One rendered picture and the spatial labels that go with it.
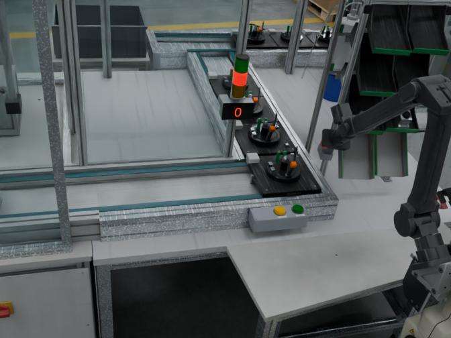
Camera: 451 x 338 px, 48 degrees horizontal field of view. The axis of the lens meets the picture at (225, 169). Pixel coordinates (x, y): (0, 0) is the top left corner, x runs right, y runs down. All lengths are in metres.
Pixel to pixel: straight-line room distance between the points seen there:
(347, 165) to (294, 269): 0.50
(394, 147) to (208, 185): 0.78
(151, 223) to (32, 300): 0.50
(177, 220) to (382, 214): 0.85
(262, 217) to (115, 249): 0.53
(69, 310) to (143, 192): 0.51
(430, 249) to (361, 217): 0.65
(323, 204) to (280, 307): 0.48
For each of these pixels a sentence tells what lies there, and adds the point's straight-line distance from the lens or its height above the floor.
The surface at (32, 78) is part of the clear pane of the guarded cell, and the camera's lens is 1.44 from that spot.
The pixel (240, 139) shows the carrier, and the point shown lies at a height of 0.97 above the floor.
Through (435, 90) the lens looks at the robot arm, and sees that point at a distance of 1.36.
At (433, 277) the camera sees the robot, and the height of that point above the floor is 1.16.
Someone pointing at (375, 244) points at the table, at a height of 0.86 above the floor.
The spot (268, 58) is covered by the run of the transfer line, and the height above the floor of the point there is 0.92.
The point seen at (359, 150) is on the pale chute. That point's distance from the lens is 2.09.
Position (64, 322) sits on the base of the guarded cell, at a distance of 2.06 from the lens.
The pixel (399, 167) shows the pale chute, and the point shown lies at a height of 1.02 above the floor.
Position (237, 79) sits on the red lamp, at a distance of 1.85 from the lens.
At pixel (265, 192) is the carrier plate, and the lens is 1.91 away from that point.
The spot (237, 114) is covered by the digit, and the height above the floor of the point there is 1.19.
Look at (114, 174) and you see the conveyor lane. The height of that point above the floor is 0.95.
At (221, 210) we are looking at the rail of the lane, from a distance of 1.82.
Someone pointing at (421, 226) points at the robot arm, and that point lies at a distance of 1.50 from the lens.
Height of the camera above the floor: 2.15
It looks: 36 degrees down
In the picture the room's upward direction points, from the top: 7 degrees clockwise
